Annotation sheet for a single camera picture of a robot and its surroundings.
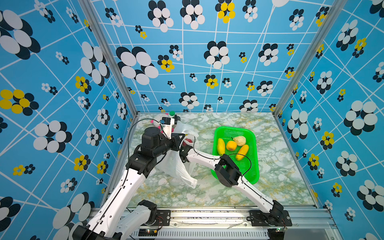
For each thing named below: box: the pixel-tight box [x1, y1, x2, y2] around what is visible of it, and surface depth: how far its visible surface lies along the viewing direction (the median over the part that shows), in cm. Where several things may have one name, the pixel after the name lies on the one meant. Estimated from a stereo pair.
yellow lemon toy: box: [217, 138, 226, 156], surface depth 96 cm
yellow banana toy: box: [236, 144, 249, 161], surface depth 96 cm
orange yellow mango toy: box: [226, 140, 238, 151], surface depth 97 cm
